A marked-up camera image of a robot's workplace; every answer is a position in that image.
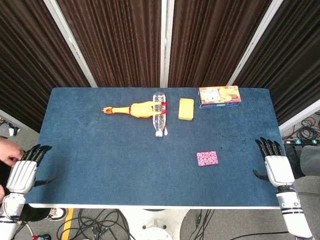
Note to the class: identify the yellow floor tape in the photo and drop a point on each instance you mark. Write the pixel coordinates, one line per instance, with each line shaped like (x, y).
(67, 223)

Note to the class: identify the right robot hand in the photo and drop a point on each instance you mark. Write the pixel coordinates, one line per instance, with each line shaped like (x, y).
(280, 170)

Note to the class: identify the white aluminium partition rail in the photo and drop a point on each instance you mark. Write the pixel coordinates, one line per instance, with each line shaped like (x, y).
(300, 115)
(17, 123)

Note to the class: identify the white table pedestal base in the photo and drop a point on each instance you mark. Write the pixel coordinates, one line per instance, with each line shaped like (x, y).
(153, 225)

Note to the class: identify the bystander black trousers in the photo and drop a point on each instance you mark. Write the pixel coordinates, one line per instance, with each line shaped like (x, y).
(35, 215)

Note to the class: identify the bystander bare hand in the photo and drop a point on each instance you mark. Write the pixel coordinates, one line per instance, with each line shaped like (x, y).
(10, 152)

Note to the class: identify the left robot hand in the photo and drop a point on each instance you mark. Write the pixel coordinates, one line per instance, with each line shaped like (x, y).
(21, 176)

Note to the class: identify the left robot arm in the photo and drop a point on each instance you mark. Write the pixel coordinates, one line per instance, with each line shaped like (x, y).
(10, 207)

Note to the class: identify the brown pleated curtain panel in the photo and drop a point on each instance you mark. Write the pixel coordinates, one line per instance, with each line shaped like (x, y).
(117, 42)
(212, 42)
(30, 62)
(295, 62)

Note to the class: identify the orange cookie box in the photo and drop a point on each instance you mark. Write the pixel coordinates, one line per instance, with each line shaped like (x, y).
(220, 97)

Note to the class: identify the yellow rubber chicken toy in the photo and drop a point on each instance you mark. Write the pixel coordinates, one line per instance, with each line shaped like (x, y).
(140, 110)

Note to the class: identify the white aluminium partition post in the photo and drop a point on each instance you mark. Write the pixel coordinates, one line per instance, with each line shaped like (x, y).
(253, 42)
(166, 42)
(71, 43)

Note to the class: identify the yellow sponge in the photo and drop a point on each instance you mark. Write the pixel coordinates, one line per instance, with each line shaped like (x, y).
(186, 109)

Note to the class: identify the clear plastic bottle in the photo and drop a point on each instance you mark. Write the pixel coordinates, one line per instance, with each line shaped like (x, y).
(160, 123)

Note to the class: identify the white black sneaker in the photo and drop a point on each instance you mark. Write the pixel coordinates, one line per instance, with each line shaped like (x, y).
(58, 213)

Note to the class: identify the blue fabric table cover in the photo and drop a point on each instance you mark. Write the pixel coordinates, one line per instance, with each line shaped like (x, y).
(125, 162)

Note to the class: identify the red white patterned card deck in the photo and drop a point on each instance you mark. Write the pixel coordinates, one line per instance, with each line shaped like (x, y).
(207, 158)

